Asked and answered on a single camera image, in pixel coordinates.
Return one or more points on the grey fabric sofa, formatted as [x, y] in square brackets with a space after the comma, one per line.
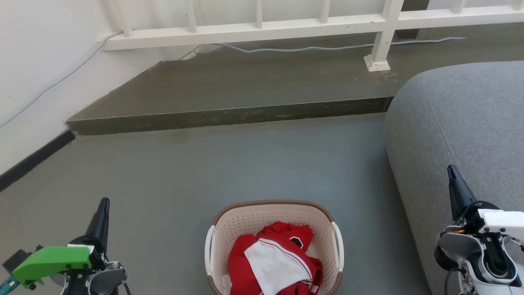
[462, 123]

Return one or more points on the green wrist camera housing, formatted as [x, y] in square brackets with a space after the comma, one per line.
[51, 262]

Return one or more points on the white wooden railing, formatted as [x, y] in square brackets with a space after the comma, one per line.
[254, 30]

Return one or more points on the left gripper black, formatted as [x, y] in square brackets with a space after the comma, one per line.
[97, 256]

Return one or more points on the red and white garment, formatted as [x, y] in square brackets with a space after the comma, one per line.
[270, 262]

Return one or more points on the raised grey concrete step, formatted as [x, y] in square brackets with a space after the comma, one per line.
[245, 82]

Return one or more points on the black wall baseboard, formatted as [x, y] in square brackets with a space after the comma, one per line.
[37, 157]

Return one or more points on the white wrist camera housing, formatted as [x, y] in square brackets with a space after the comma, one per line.
[505, 224]

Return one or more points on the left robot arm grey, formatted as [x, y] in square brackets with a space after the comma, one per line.
[104, 280]

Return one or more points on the beige plastic laundry basket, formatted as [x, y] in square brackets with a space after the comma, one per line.
[262, 215]

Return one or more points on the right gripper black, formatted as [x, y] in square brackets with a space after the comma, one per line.
[470, 219]

